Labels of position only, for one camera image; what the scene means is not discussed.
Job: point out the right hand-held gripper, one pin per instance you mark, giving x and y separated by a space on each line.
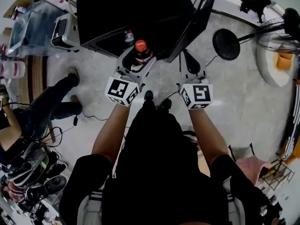
199 95

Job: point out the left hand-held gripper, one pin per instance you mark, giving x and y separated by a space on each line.
122 90

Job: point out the cola bottle with red cap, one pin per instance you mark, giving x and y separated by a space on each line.
141 51

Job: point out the black cabinet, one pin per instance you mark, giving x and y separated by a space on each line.
131 13

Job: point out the person's left forearm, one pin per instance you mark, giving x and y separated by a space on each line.
112 132

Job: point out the person's right forearm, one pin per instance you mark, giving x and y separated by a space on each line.
208 135

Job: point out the person's black left shoe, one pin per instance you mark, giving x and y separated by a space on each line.
148 95

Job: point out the person's black shoe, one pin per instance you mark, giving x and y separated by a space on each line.
166 103
148 95

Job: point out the black standing fan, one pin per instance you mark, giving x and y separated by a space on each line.
226 44

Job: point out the person's black right shoe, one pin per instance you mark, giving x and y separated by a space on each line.
166 103

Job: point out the silver suitcase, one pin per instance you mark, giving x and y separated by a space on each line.
65 33

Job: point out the white beanbag chair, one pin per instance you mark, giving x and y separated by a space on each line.
267 71

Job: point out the orange cushion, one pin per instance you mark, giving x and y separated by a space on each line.
284 61

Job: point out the wooden slatted bench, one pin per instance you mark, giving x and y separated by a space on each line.
35 78

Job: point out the plastic-covered table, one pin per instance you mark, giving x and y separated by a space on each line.
35 29

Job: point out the person's black clothing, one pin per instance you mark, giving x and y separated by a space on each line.
159 172

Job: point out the black white striped blanket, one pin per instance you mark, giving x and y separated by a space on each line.
294 125

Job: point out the pink cloth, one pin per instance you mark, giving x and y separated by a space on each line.
252 170

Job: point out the white plastic container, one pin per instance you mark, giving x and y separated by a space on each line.
12 69

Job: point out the cardboard box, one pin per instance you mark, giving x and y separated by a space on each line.
20 5

